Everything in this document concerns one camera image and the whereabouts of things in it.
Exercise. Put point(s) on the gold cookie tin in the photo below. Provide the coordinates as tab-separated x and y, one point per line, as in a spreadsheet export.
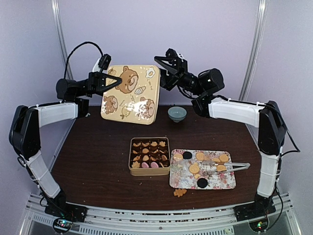
155	151

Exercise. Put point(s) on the light blue striped bowl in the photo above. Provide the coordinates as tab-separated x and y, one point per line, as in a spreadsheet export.
176	113

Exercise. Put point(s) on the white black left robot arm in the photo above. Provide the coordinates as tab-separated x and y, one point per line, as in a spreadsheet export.
25	134

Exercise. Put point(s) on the aluminium corner post right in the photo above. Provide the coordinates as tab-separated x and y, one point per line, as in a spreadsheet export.
255	48

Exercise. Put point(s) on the aluminium corner post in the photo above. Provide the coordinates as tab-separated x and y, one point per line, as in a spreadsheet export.
63	51
255	48

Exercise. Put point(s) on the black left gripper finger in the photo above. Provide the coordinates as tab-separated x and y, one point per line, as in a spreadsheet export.
108	84
105	76

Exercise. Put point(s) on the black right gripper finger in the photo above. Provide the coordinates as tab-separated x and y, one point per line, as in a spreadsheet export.
167	71
169	63

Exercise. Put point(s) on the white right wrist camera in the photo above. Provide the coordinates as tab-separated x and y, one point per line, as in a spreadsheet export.
173	56

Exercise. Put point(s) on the floral cookie tray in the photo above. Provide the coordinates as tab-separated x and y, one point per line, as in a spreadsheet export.
185	173

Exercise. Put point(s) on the pink round cookie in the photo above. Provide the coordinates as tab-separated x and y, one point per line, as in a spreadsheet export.
144	165

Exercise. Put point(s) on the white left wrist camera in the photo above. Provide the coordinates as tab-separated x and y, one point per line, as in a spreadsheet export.
102	63

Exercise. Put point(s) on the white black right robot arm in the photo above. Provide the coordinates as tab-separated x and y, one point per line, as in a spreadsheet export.
266	117

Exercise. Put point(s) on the aluminium corner post left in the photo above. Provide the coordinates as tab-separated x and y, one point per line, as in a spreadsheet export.
63	51

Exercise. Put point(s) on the metal serving tongs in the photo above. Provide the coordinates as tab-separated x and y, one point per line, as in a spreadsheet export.
212	167

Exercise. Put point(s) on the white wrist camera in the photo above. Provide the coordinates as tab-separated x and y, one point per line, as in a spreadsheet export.
173	56
102	63

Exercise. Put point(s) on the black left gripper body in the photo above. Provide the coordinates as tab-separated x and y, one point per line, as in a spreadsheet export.
93	83

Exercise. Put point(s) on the aluminium front rail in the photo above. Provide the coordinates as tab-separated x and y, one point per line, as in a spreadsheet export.
208	221

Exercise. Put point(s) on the black sandwich cookie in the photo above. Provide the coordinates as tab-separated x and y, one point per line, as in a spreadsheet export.
202	183

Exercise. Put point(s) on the round patterned biscuit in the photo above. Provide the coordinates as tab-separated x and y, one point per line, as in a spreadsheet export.
177	156

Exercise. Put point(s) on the brown tree cookie on table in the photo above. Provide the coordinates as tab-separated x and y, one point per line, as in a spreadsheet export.
179	192

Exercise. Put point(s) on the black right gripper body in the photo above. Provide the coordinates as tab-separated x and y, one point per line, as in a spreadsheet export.
172	80

